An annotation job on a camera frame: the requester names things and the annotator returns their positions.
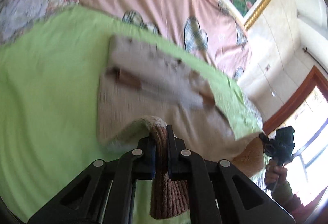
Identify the brown wooden window frame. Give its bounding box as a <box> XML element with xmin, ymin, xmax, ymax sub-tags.
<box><xmin>263</xmin><ymin>65</ymin><xmax>328</xmax><ymax>135</ymax></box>

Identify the right hand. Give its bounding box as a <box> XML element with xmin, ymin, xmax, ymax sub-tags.
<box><xmin>264</xmin><ymin>158</ymin><xmax>287</xmax><ymax>191</ymax></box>

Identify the pink quilt with plaid hearts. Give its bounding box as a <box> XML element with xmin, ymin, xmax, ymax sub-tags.
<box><xmin>80</xmin><ymin>0</ymin><xmax>250</xmax><ymax>79</ymax></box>

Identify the beige knit sweater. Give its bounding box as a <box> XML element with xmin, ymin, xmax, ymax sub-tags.
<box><xmin>97</xmin><ymin>35</ymin><xmax>264</xmax><ymax>219</ymax></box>

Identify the green bed sheet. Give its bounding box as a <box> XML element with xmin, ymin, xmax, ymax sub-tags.
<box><xmin>1</xmin><ymin>6</ymin><xmax>259</xmax><ymax>222</ymax></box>

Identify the right forearm olive sleeve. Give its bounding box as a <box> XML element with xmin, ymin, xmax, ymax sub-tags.
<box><xmin>270</xmin><ymin>180</ymin><xmax>328</xmax><ymax>224</ymax></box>

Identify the purple pink floral pillow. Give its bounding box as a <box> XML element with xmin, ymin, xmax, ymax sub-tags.
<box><xmin>1</xmin><ymin>0</ymin><xmax>78</xmax><ymax>45</ymax></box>

